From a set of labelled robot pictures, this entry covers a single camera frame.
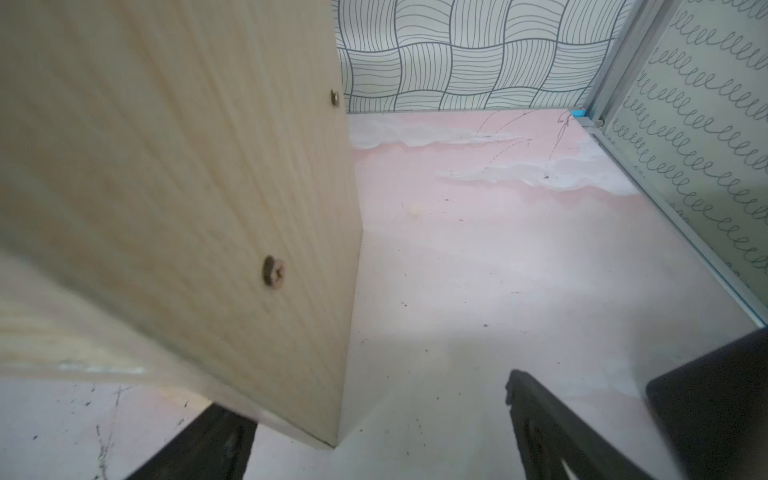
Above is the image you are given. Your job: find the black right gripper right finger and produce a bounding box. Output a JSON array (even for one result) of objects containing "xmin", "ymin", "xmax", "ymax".
[{"xmin": 505, "ymin": 370, "xmax": 650, "ymax": 479}]

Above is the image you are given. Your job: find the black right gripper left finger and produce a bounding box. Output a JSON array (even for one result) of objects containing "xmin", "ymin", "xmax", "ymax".
[{"xmin": 128, "ymin": 404, "xmax": 258, "ymax": 480}]

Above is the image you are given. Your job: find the light wooden bookshelf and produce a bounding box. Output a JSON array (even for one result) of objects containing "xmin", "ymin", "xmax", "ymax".
[{"xmin": 1, "ymin": 1, "xmax": 362, "ymax": 449}]

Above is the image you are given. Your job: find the yellow black toolbox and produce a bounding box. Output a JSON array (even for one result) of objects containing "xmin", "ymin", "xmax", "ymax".
[{"xmin": 645, "ymin": 328, "xmax": 767, "ymax": 479}]

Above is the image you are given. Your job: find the pink floral table mat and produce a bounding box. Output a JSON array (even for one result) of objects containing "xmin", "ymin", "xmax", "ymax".
[{"xmin": 0, "ymin": 107, "xmax": 760, "ymax": 480}]

